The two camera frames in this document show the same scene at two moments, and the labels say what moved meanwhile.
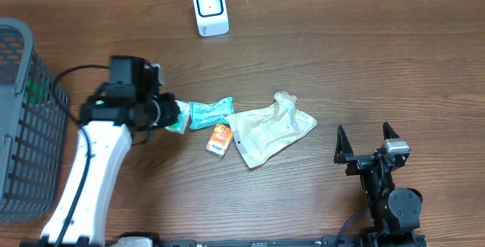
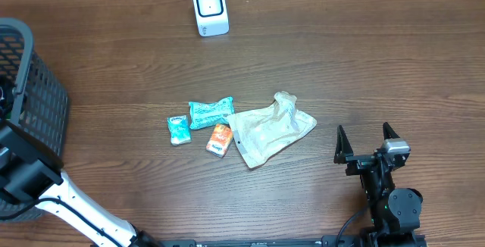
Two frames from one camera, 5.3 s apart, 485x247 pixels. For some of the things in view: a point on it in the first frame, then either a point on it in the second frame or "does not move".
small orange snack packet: [220, 140] does not move
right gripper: [360, 163] does not move
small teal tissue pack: [181, 123] to [179, 129]
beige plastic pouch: [260, 132] does not move
